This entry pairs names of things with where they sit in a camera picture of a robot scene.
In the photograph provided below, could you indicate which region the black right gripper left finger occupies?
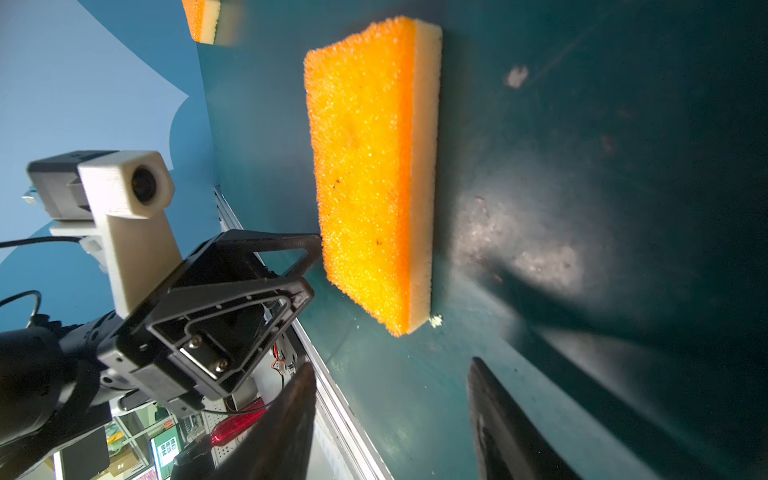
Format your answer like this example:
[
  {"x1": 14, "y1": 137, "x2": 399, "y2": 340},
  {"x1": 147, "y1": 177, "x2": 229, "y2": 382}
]
[{"x1": 209, "y1": 363, "x2": 316, "y2": 480}]

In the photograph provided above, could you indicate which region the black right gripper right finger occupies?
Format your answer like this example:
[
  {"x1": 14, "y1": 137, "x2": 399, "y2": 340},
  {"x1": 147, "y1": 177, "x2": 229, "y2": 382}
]
[{"x1": 467, "y1": 357, "x2": 578, "y2": 480}]

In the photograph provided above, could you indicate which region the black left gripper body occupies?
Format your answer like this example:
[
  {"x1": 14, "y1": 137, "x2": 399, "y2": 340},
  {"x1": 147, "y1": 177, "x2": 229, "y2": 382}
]
[{"x1": 96, "y1": 233, "x2": 314, "y2": 414}]

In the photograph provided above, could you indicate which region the orange sponge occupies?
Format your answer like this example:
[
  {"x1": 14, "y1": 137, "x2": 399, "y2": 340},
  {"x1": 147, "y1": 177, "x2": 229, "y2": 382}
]
[
  {"x1": 304, "y1": 16, "x2": 443, "y2": 337},
  {"x1": 182, "y1": 0, "x2": 221, "y2": 45}
]

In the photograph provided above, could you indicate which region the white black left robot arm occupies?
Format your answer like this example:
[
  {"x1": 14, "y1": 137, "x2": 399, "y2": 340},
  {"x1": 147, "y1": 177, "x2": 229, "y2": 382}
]
[{"x1": 1, "y1": 230, "x2": 322, "y2": 479}]

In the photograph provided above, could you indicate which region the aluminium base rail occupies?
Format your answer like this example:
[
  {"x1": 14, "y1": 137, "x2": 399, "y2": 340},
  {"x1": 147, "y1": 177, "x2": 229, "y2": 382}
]
[{"x1": 212, "y1": 185, "x2": 397, "y2": 480}]

